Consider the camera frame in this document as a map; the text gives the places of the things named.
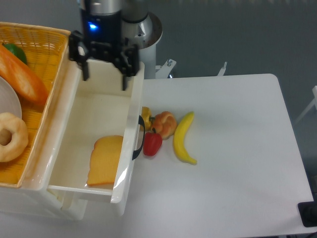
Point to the white upper drawer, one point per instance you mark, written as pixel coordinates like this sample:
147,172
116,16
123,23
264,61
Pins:
100,108

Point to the green toy pepper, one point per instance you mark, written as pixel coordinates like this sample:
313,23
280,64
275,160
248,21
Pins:
17,51

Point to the white frame at right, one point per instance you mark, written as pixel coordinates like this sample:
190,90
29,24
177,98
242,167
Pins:
312,104

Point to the black drawer handle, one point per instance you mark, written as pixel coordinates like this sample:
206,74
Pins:
141,138

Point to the orange toy baguette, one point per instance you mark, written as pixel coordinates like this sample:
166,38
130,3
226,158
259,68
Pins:
21,78

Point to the orange toy bread slice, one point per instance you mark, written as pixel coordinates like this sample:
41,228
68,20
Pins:
104,160

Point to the yellow woven basket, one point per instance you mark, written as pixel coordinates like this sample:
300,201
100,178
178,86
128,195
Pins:
46,51

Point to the white plate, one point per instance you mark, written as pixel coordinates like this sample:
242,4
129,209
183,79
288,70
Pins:
9,101

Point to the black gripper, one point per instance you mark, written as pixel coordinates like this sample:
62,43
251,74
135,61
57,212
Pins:
101,39

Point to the orange toy croissant bun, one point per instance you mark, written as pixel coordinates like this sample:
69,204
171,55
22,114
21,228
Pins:
164,124

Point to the yellow toy pepper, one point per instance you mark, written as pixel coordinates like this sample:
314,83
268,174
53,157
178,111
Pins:
147,118

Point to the white table clamp bracket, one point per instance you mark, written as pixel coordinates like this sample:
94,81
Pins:
222,70

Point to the black device at edge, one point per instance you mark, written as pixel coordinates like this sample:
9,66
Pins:
308,213

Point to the beige toy donut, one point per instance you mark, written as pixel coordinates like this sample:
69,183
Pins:
13,137

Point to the yellow toy banana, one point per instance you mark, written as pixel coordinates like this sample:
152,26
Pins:
179,138

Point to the red toy pepper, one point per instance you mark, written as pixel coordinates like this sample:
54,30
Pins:
152,143

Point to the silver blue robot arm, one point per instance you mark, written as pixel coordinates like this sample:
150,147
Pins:
131,11

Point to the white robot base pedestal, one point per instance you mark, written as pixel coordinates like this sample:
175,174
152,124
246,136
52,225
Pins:
146,34

